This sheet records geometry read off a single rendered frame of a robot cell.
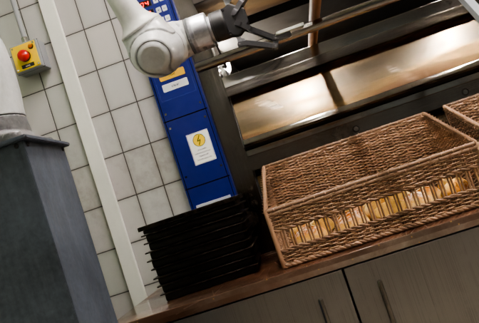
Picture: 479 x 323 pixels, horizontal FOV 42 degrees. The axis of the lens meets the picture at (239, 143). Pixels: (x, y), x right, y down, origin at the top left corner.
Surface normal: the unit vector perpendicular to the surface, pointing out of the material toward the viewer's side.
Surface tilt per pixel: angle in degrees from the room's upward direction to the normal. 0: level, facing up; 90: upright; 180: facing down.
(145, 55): 118
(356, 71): 70
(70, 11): 90
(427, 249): 90
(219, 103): 90
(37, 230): 90
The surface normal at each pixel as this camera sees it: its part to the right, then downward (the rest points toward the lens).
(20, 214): -0.06, -0.06
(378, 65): -0.23, -0.36
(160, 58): 0.07, 0.38
